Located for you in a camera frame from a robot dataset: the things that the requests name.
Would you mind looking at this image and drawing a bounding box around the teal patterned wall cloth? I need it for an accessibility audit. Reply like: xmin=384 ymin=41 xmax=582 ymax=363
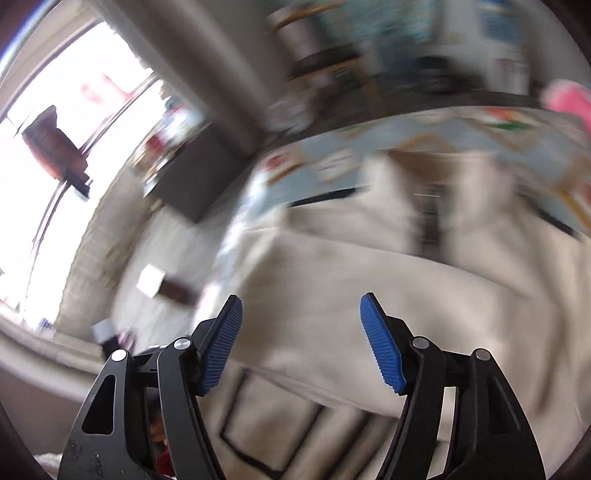
xmin=318 ymin=0 xmax=437 ymax=72

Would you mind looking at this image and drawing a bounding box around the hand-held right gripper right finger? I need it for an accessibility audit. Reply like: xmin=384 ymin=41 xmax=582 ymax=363
xmin=359 ymin=292 xmax=548 ymax=480

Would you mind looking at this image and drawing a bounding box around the wooden chair dark seat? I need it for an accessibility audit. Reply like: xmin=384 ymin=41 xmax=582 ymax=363
xmin=268 ymin=0 xmax=372 ymax=109

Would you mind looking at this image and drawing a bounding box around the dark hanging garment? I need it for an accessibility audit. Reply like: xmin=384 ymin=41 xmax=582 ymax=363
xmin=21 ymin=105 xmax=94 ymax=197

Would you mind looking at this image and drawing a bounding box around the small cardboard box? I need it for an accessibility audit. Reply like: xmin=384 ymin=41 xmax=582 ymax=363
xmin=136 ymin=264 xmax=195 ymax=306

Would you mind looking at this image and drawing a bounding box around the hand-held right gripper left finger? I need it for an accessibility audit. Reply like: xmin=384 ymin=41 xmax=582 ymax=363
xmin=58 ymin=294 xmax=244 ymax=480

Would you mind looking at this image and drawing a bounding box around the blue wrapped bottle pack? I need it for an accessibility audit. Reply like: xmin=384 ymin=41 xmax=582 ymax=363
xmin=480 ymin=0 xmax=528 ymax=49

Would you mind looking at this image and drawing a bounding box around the cream zip jacket black trim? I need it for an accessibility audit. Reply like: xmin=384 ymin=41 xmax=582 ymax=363
xmin=185 ymin=148 xmax=587 ymax=480

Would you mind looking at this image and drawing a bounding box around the dark grey cabinet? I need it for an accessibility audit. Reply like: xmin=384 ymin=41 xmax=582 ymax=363
xmin=156 ymin=122 xmax=260 ymax=223

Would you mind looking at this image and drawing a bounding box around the grey curtain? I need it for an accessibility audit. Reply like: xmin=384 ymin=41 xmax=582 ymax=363
xmin=99 ymin=0 xmax=301 ymax=153

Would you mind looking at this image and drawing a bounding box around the pink printed blanket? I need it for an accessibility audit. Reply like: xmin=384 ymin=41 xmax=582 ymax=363
xmin=540 ymin=78 xmax=588 ymax=117

